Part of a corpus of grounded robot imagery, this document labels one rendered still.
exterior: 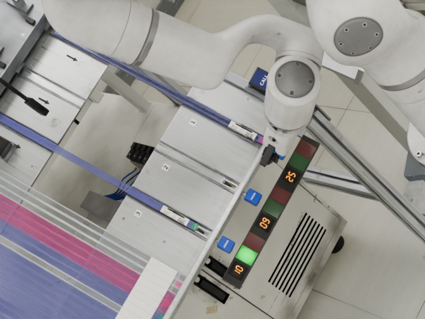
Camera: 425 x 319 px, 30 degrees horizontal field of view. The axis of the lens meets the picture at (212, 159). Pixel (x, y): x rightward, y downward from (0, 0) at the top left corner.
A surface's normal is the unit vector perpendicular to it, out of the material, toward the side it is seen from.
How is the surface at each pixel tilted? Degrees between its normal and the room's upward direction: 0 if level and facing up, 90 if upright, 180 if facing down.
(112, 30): 79
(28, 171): 45
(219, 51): 70
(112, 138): 0
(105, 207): 0
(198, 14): 0
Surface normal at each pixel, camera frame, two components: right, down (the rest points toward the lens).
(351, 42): -0.07, 0.76
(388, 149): -0.63, -0.52
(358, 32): 0.02, 0.60
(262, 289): 0.60, 0.15
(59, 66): -0.02, -0.25
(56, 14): -0.43, 0.73
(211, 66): 0.33, 0.29
